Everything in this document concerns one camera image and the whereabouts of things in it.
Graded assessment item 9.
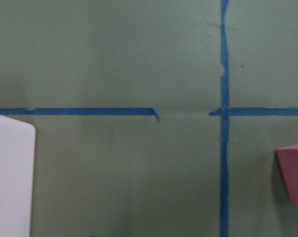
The red foam block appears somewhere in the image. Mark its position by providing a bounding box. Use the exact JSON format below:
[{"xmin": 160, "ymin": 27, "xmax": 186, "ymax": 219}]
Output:
[{"xmin": 276, "ymin": 144, "xmax": 298, "ymax": 206}]

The pink plastic bin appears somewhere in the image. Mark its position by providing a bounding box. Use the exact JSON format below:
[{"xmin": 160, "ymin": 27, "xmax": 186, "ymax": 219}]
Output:
[{"xmin": 0, "ymin": 115, "xmax": 36, "ymax": 237}]

